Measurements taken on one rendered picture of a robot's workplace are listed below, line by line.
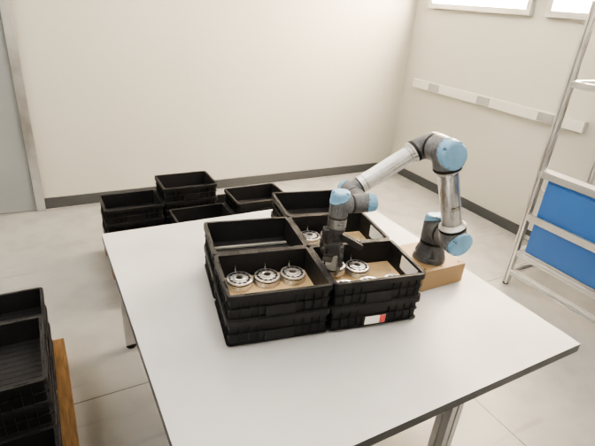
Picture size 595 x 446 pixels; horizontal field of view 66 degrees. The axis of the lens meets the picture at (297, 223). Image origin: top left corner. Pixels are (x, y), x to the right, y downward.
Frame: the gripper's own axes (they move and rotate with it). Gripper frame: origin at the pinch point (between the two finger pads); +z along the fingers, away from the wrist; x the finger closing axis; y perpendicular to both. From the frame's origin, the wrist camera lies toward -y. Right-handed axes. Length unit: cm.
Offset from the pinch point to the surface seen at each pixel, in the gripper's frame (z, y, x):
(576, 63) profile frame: -77, -180, -103
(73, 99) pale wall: -10, 152, -271
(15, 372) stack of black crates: 38, 125, 2
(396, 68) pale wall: -37, -179, -366
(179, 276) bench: 17, 64, -28
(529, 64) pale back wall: -64, -237, -219
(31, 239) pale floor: 86, 181, -202
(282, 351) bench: 17.0, 26.9, 26.9
